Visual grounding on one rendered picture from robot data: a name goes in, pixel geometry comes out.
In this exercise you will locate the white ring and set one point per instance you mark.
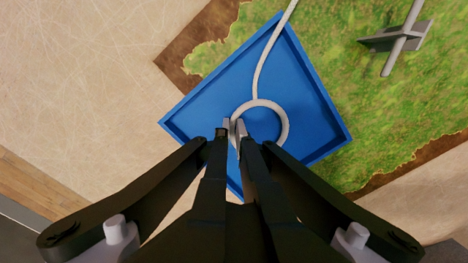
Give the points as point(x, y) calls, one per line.
point(260, 102)

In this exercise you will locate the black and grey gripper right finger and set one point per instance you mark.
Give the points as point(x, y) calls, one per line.
point(356, 233)

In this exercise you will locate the blue tray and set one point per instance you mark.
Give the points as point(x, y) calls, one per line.
point(287, 78)

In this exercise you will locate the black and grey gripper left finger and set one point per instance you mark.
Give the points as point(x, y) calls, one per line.
point(112, 229)

